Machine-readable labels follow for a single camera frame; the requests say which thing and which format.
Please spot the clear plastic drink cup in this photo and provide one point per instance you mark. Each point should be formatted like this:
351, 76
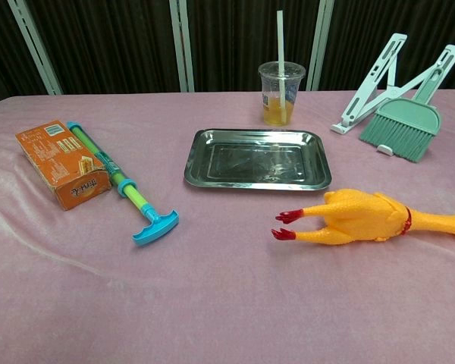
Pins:
280, 113

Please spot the teal hand brush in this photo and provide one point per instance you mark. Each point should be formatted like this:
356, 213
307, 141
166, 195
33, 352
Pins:
413, 117

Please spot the pink velvet table cloth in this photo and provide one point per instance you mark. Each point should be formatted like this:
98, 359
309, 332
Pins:
212, 284

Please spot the yellow rubber chicken toy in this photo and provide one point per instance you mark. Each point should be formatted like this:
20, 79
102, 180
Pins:
356, 220

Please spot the blue green water pump toy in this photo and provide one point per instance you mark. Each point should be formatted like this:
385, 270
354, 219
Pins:
157, 227

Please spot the white drinking straw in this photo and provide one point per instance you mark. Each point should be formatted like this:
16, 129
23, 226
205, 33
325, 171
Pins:
280, 38

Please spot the orange cardboard snack box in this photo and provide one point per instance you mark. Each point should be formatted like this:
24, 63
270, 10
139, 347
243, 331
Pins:
57, 159

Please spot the white folding laptop stand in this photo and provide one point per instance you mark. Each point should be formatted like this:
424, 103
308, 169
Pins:
364, 91

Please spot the rectangular stainless steel tray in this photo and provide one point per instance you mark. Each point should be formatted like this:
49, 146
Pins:
258, 159

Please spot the black pleated curtain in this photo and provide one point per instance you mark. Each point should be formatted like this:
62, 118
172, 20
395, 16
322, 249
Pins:
117, 38

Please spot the white slotted frame post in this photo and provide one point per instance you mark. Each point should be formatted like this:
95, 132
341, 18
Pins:
320, 45
181, 45
34, 45

